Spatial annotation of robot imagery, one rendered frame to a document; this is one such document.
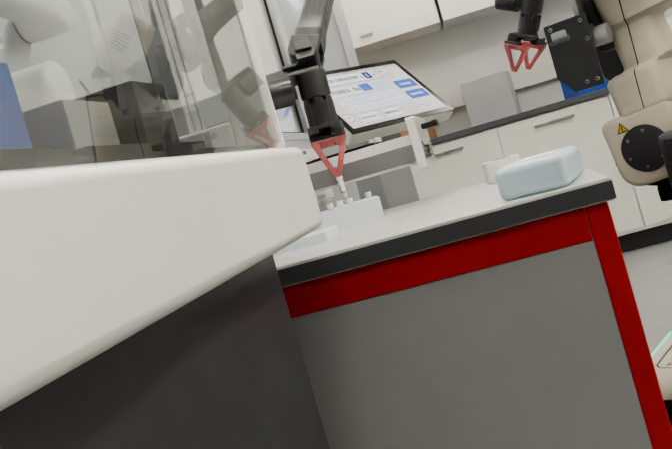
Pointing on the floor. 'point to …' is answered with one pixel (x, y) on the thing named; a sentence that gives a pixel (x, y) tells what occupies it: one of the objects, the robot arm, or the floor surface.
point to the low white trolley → (478, 326)
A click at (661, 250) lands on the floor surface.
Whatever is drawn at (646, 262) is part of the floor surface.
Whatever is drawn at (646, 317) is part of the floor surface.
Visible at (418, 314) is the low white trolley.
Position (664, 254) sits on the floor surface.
